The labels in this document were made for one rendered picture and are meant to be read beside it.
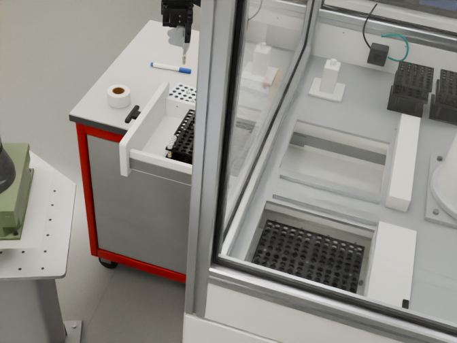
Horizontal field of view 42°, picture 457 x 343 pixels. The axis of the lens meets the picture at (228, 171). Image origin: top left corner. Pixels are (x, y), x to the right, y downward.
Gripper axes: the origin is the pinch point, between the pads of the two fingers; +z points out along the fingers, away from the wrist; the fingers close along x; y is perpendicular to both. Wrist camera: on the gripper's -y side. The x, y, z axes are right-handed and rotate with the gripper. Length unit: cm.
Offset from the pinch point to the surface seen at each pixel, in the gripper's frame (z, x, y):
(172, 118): 14.5, 13.3, 4.6
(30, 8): 93, -208, 74
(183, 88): 17.7, -6.5, -0.3
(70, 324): 97, 22, 39
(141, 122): 5.7, 26.7, 13.7
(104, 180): 48, 2, 25
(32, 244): 23, 51, 40
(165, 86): 5.2, 11.5, 6.5
